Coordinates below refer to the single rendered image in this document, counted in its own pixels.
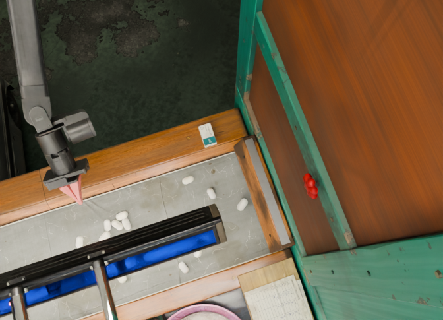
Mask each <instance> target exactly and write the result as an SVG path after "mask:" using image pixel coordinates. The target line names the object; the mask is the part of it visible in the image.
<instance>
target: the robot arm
mask: <svg viewBox="0 0 443 320"><path fill-rule="evenodd" d="M6 1H7V9H8V14H9V22H10V26H11V34H12V39H13V47H14V51H15V59H16V67H17V74H18V81H19V85H20V93H21V100H22V109H23V113H24V118H25V120H26V121H27V122H28V123H29V124H31V125H33V126H34V127H35V128H36V131H37V133H36V134H35V138H36V140H37V142H38V144H39V146H40V148H41V150H42V152H43V154H44V156H45V158H46V160H47V162H48V164H49V166H50V168H51V169H50V170H48V171H47V172H46V174H45V177H44V179H43V183H44V185H45V186H46V187H47V189H48V190H49V191H50V190H52V189H56V188H59V189H60V190H61V191H62V192H64V193H66V194H67V195H68V196H70V197H72V198H73V199H74V200H75V201H76V202H77V203H78V204H80V205H82V203H83V200H82V192H81V174H83V173H84V174H86V173H87V170H89V169H90V167H89V162H88V159H87V158H84V159H82V160H78V161H75V160H74V158H73V155H72V153H71V151H70V149H69V146H67V142H66V140H65V138H64V136H63V134H62V132H61V128H63V130H64V132H65V134H66V136H67V138H68V140H69V142H70V141H72V143H73V144H76V143H79V142H81V141H84V140H86V139H89V138H91V137H94V136H96V132H95V130H94V128H93V125H92V123H91V121H90V118H89V116H88V114H87V113H86V111H85V110H84V109H78V110H75V111H72V112H68V113H62V114H60V115H56V116H55V117H51V116H52V112H51V102H50V97H49V90H48V85H47V77H46V72H45V71H46V69H45V63H44V54H43V48H42V39H41V34H40V25H39V20H38V10H37V5H36V0H6Z"/></svg>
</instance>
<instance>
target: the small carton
mask: <svg viewBox="0 0 443 320"><path fill-rule="evenodd" d="M198 129H199V131H200V135H201V137H202V141H203V143H204V147H205V148H206V147H209V146H212V145H215V144H217V142H216V138H215V136H214V132H213V130H212V126H211V124H210V123H207V124H205V125H201V126H198Z"/></svg>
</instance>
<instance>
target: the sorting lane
mask: <svg viewBox="0 0 443 320"><path fill-rule="evenodd" d="M188 176H193V178H194V180H193V182H191V183H188V184H186V185H185V184H183V182H182V180H183V179H184V178H185V177H188ZM209 188H212V189H213V190H214V193H215V194H216V197H215V198H214V199H211V198H210V197H209V195H208V194H207V189H209ZM241 199H246V200H247V201H248V204H247V205H246V207H245V208H244V209H243V210H242V211H240V210H238V209H237V205H238V204H239V202H240V201H241ZM214 203H215V204H216V206H217V208H218V210H219V212H220V216H221V219H222V221H223V225H224V228H225V232H226V233H225V234H226V236H227V241H226V242H225V243H220V244H219V245H215V246H213V247H209V248H207V249H203V250H202V255H201V256H200V257H198V258H197V257H195V256H194V253H191V254H189V255H186V256H183V257H180V258H178V259H174V260H172V261H168V262H166V263H162V264H160V265H156V266H154V267H150V268H148V269H144V270H142V271H138V272H135V273H132V274H129V275H127V276H126V277H127V280H126V282H124V283H120V282H119V281H118V279H115V280H112V281H110V284H111V289H112V292H113V297H114V300H115V305H116V307H117V306H120V305H123V304H127V303H129V302H133V301H135V300H138V299H141V298H144V297H146V296H150V295H152V294H156V293H158V292H162V291H164V290H167V289H170V288H173V287H176V286H179V285H182V284H185V283H187V282H190V281H193V280H196V279H199V278H202V277H205V276H208V275H211V274H214V273H216V272H220V271H223V270H225V269H229V268H231V267H234V266H237V265H240V264H243V263H246V262H249V261H252V260H255V259H258V258H260V257H263V256H266V255H269V254H271V253H270V250H269V248H268V244H267V243H266V239H265V237H264V234H263V231H262V228H261V225H260V222H259V220H258V217H257V214H256V211H255V208H254V205H253V202H252V199H251V194H250V192H249V189H248V187H247V183H246V181H245V178H244V175H243V172H242V170H241V167H240V165H239V161H238V158H237V156H236V153H235V152H231V153H229V154H225V155H223V156H219V157H217V158H213V159H210V160H207V161H204V162H201V163H197V164H194V165H192V166H188V167H186V168H182V169H179V170H175V171H173V172H169V173H167V174H163V175H160V176H157V177H153V178H151V179H147V180H144V181H141V182H138V183H135V184H132V185H128V186H126V187H122V188H120V189H116V190H114V191H110V192H107V193H104V194H101V195H98V196H95V197H91V198H89V199H85V200H83V203H82V205H80V204H78V203H77V202H76V203H73V204H70V205H67V206H64V207H60V208H57V209H54V210H51V211H48V212H44V213H41V214H38V215H35V216H32V217H30V218H25V219H23V220H19V221H17V222H13V223H10V224H7V225H4V226H1V227H0V274H1V273H4V272H7V271H11V270H13V269H17V268H19V267H23V266H25V265H29V264H32V263H35V262H38V261H41V260H44V259H47V258H50V257H53V256H56V255H59V254H62V253H65V252H68V251H71V250H74V249H77V247H76V238H77V237H78V236H82V237H83V238H84V239H83V247H84V246H86V245H90V244H92V243H96V242H98V241H99V238H100V236H101V235H102V234H103V233H104V232H105V230H104V221H105V220H110V222H111V223H112V221H113V220H116V215H117V214H119V213H120V212H123V211H126V212H127V213H128V216H127V217H126V218H127V219H128V220H129V222H130V224H131V228H130V229H129V230H126V229H125V228H124V227H123V229H122V230H118V229H116V228H115V227H113V226H112V224H111V229H110V231H108V232H110V234H111V236H110V237H113V236H117V235H119V234H123V233H125V232H129V231H131V230H135V229H138V228H141V227H144V226H147V225H150V224H153V223H156V222H159V221H162V220H165V219H168V218H171V217H174V216H177V215H180V214H184V213H186V212H190V211H192V210H196V209H198V208H202V207H205V206H209V205H211V204H214ZM180 262H184V263H185V264H186V266H187V267H188V268H189V271H188V273H183V272H182V270H181V269H180V268H179V263H180ZM102 311H103V309H102V304H101V301H100V296H99V293H98V288H97V286H94V287H91V288H88V289H85V290H82V291H79V292H76V293H74V294H71V295H68V296H65V297H62V298H59V299H56V300H53V301H50V302H47V303H44V304H41V305H37V306H35V307H31V308H29V313H30V319H31V320H79V319H83V318H85V317H89V316H91V315H94V314H97V313H100V312H102Z"/></svg>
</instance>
